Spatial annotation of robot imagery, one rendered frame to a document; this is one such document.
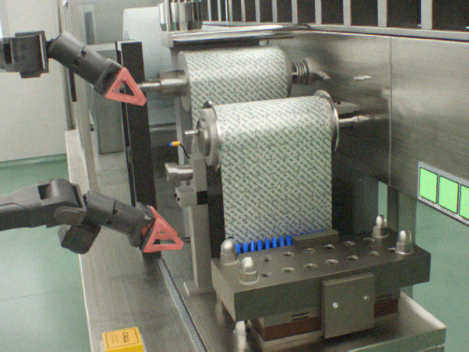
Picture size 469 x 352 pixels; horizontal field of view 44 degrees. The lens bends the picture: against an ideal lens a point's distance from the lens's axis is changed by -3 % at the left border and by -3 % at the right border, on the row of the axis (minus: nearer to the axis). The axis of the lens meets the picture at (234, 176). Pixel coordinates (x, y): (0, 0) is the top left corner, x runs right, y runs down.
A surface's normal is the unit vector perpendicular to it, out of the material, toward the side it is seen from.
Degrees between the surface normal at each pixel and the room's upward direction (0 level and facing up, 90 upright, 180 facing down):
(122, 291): 0
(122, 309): 0
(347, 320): 90
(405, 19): 90
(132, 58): 90
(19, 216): 112
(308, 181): 90
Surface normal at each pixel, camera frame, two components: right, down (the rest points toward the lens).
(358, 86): -0.96, 0.13
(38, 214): 0.39, 0.58
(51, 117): 0.29, 0.25
